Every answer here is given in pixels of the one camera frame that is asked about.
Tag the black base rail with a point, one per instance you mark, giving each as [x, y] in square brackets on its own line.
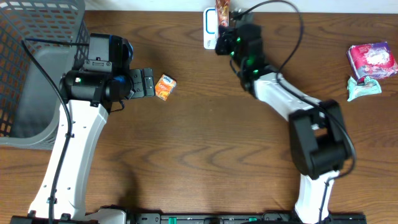
[233, 218]

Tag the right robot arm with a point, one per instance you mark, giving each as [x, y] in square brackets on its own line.
[319, 143]

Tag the teal snack packet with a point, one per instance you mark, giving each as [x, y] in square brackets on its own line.
[369, 86]

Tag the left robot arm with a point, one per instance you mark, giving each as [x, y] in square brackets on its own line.
[86, 95]

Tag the red orange snack wrapper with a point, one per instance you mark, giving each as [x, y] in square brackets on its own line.
[222, 12]

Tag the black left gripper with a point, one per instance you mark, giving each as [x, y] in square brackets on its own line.
[133, 83]

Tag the purple snack package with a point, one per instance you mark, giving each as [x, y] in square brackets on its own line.
[375, 61]

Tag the white barcode scanner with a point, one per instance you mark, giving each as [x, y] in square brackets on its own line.
[210, 28]

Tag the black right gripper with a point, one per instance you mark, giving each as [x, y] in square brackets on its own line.
[226, 33]

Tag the orange small box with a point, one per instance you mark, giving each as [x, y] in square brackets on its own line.
[164, 87]

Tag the grey plastic basket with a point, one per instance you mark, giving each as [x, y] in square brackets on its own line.
[56, 35]

